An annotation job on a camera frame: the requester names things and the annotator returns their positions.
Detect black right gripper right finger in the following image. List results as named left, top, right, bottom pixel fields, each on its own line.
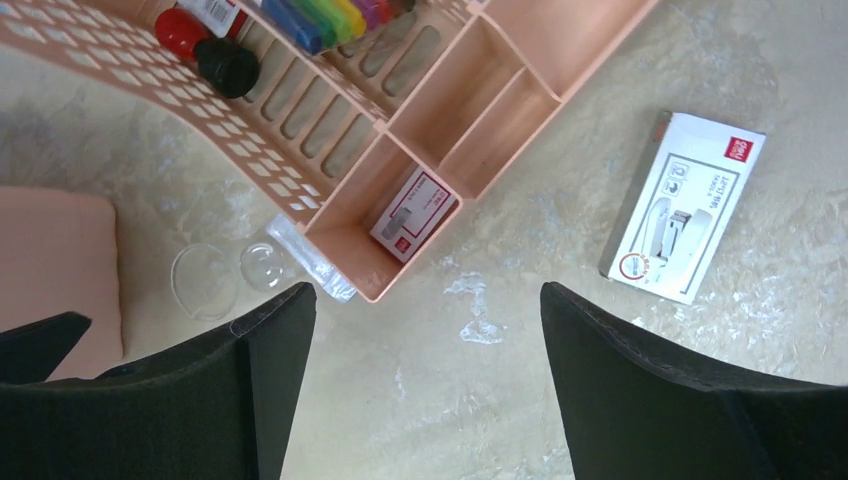
left=540, top=282, right=847, bottom=479

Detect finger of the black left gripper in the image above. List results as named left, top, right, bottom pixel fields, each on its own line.
left=1, top=311, right=92, bottom=385

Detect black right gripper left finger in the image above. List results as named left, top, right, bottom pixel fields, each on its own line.
left=1, top=282, right=316, bottom=479

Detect pink plastic bin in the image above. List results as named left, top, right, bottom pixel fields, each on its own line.
left=1, top=186, right=124, bottom=380

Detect small white plastic bag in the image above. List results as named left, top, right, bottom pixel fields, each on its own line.
left=266, top=214, right=357, bottom=303

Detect small white red box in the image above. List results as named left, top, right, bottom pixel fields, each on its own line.
left=599, top=111, right=767, bottom=305

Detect red white staples box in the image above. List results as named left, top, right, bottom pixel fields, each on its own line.
left=370, top=167, right=457, bottom=263

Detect peach mesh file organizer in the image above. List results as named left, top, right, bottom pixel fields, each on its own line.
left=1, top=1, right=653, bottom=302

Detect red black marker bottles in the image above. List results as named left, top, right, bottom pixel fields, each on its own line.
left=154, top=7, right=261, bottom=99

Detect colourful item in organizer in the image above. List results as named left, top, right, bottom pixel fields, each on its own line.
left=258, top=0, right=417, bottom=55

